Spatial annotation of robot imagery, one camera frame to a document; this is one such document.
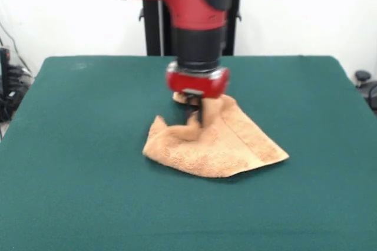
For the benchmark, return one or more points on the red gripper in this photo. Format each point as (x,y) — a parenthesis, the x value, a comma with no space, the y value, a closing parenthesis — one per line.
(197,84)

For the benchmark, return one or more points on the tan terry cloth towel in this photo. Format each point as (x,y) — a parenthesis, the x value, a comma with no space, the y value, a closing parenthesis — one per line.
(218,148)

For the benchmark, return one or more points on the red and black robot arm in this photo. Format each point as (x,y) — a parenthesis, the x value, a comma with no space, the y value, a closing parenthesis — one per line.
(188,3)

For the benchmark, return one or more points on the dark green table cloth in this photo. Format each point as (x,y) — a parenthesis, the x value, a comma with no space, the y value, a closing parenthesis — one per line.
(88,151)

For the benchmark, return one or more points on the black plug bundle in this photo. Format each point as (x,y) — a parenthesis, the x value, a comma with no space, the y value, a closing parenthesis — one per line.
(19,75)

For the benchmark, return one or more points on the black upright device, red light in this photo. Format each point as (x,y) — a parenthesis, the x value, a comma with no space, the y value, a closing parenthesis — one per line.
(4,86)

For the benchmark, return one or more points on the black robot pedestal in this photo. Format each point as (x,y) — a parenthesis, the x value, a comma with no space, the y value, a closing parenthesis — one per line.
(232,12)

